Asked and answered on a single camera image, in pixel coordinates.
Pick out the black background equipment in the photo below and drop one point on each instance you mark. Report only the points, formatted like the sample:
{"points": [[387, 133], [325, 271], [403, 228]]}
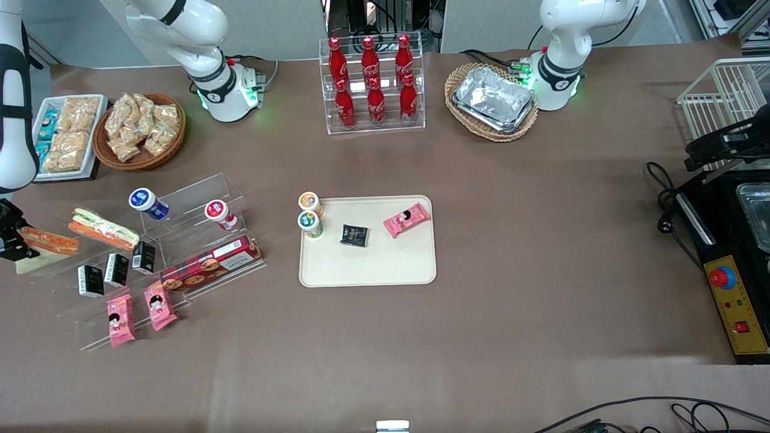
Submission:
{"points": [[385, 15]]}

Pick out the stacked foil trays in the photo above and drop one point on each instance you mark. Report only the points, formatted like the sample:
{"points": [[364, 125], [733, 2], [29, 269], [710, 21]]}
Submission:
{"points": [[493, 99]]}

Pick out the red emergency stop button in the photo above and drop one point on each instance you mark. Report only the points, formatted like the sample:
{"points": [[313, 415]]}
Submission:
{"points": [[720, 278]]}

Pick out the red cola bottle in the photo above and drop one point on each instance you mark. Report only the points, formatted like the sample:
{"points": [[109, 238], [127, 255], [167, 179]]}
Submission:
{"points": [[409, 103], [345, 108], [376, 107], [370, 60], [404, 57], [337, 60]]}

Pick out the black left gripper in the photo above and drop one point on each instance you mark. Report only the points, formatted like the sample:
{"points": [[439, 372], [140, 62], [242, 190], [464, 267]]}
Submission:
{"points": [[717, 144]]}

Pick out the steel food container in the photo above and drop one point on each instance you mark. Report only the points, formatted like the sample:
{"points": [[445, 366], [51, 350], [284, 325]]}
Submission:
{"points": [[757, 216]]}

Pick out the large clear acrylic stand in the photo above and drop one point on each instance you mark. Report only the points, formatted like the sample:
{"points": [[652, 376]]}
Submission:
{"points": [[66, 300]]}

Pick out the pink snack packet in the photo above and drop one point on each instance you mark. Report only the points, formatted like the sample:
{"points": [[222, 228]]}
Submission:
{"points": [[121, 320], [159, 305], [407, 220]]}

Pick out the clear cracker bag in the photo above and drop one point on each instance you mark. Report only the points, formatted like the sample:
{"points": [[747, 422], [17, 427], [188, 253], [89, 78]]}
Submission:
{"points": [[78, 113], [66, 151]]}

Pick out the small clear acrylic stand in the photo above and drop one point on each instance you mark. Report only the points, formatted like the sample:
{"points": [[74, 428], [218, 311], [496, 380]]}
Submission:
{"points": [[192, 204]]}

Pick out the black sealing machine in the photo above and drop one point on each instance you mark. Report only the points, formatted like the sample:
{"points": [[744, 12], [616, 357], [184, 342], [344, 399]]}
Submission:
{"points": [[722, 240]]}

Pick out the small black carton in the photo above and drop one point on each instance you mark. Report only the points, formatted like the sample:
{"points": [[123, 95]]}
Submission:
{"points": [[91, 281], [117, 270], [144, 257]]}

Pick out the black metal stand leg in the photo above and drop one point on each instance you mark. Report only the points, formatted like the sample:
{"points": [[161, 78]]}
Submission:
{"points": [[42, 53]]}

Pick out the dark wicker basket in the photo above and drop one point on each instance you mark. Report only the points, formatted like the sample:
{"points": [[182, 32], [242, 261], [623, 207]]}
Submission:
{"points": [[141, 162]]}

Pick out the small white bracket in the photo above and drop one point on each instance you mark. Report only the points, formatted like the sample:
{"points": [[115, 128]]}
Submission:
{"points": [[392, 427]]}

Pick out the white rectangular dish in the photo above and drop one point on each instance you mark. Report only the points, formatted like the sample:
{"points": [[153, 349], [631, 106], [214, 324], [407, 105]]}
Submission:
{"points": [[66, 176]]}

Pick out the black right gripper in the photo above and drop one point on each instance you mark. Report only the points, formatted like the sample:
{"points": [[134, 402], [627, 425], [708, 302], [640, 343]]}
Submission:
{"points": [[7, 225]]}

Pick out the small black snack packet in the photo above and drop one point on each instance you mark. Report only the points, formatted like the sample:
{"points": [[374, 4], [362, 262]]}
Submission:
{"points": [[354, 236]]}

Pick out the blue lid cup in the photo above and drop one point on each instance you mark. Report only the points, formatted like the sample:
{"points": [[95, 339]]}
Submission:
{"points": [[147, 202]]}

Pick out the light wicker basket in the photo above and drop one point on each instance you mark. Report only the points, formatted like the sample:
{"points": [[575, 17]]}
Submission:
{"points": [[460, 114]]}

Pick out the cream plastic tray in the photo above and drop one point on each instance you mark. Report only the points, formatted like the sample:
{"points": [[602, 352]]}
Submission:
{"points": [[373, 264]]}

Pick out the brown table mat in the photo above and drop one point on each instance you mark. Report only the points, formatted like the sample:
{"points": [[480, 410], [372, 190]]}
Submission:
{"points": [[511, 331]]}

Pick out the triangular sandwich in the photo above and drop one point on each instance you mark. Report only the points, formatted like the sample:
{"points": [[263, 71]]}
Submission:
{"points": [[54, 242]]}

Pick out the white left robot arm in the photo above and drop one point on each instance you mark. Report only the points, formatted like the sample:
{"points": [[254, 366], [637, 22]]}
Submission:
{"points": [[562, 36]]}

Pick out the blue snack packet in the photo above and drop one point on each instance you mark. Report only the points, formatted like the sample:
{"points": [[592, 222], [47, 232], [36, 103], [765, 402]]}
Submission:
{"points": [[43, 153], [49, 125]]}

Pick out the red cookie box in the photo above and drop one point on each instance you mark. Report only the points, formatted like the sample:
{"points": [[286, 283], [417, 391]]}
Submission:
{"points": [[210, 264]]}

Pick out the green lid cup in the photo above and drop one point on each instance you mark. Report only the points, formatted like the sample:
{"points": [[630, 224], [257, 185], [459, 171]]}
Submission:
{"points": [[309, 222]]}

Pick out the clear puffed snack bag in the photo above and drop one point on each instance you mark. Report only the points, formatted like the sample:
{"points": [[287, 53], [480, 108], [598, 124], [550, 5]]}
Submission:
{"points": [[166, 114], [159, 138], [125, 149], [119, 123], [137, 107]]}

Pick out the red lid cup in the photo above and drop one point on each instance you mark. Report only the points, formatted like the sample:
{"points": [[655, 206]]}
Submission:
{"points": [[218, 212]]}

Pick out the long wrapped sandwich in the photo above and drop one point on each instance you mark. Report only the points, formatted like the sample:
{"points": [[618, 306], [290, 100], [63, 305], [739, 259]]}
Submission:
{"points": [[102, 228]]}

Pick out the clear acrylic bottle rack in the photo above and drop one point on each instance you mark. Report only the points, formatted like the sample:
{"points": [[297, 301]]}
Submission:
{"points": [[388, 129]]}

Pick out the orange lid cup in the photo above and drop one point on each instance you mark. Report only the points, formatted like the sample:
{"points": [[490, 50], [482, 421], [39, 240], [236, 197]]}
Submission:
{"points": [[309, 201]]}

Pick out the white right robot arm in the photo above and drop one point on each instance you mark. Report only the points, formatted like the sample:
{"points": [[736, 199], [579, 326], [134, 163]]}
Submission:
{"points": [[180, 30]]}

